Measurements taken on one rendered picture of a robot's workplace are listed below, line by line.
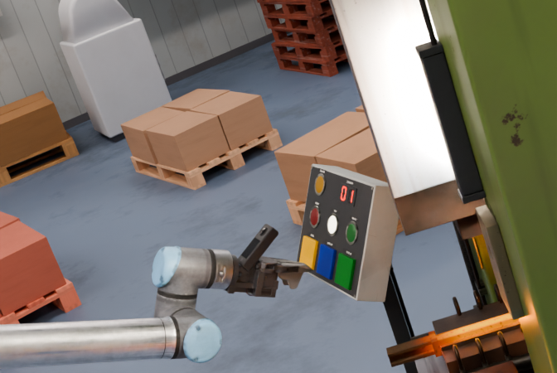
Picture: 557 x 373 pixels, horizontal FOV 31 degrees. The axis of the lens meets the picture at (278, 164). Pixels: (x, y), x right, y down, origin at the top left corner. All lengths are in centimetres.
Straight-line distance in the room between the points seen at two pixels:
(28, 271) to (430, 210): 400
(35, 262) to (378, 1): 416
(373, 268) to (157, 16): 838
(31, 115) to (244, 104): 261
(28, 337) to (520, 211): 102
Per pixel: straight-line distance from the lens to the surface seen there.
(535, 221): 146
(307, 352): 434
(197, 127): 692
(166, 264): 223
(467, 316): 217
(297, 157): 540
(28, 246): 563
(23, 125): 907
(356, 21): 171
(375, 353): 416
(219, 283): 229
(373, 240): 240
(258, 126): 711
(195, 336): 213
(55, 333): 206
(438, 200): 187
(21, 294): 568
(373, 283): 243
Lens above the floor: 201
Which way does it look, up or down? 17 degrees down
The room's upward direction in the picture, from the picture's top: 19 degrees counter-clockwise
